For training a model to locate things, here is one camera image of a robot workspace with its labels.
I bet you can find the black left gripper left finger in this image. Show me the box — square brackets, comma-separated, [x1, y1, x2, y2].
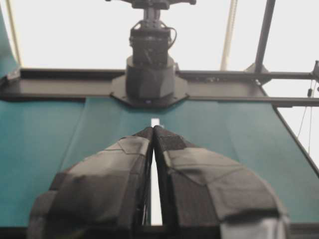
[27, 127, 153, 239]

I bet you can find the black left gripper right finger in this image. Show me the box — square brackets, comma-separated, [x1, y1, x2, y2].
[154, 126, 290, 239]

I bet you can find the long white wooden board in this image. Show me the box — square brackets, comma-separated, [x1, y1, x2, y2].
[150, 118, 163, 226]

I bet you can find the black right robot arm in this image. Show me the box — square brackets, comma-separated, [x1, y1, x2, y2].
[112, 0, 187, 104]

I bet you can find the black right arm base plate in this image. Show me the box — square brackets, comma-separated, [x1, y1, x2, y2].
[111, 75, 188, 109]

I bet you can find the black aluminium frame rail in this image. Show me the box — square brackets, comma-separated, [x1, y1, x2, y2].
[0, 68, 319, 108]

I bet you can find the thin black hanging cable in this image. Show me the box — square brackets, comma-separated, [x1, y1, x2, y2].
[298, 79, 319, 155]

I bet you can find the black vertical frame post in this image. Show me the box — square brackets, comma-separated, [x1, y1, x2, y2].
[255, 0, 276, 73]

